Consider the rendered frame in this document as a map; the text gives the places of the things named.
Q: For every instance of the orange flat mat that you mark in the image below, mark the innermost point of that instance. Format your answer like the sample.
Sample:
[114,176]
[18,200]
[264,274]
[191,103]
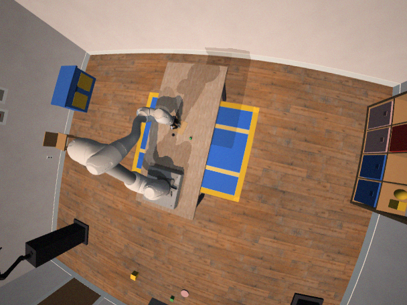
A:
[182,127]

